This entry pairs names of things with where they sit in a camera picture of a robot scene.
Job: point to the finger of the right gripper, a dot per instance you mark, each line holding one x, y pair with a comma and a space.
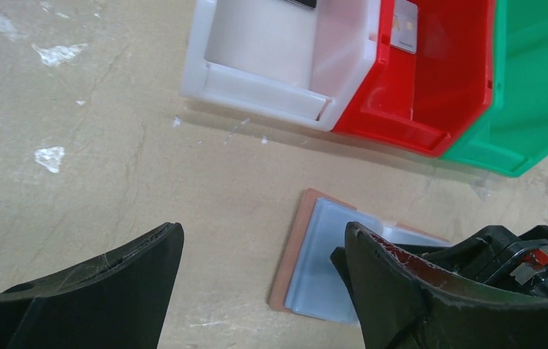
339, 260

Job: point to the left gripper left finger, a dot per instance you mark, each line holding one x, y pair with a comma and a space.
118, 299

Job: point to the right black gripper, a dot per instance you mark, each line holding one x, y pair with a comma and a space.
496, 257

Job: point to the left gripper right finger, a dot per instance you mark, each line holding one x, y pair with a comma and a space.
405, 301

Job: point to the green plastic bin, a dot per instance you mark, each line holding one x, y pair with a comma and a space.
511, 137

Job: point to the white plastic bin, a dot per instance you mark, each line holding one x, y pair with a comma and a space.
280, 59

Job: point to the red plastic bin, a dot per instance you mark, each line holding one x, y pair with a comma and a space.
425, 102

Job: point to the silver credit card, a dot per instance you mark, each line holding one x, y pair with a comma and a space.
404, 32

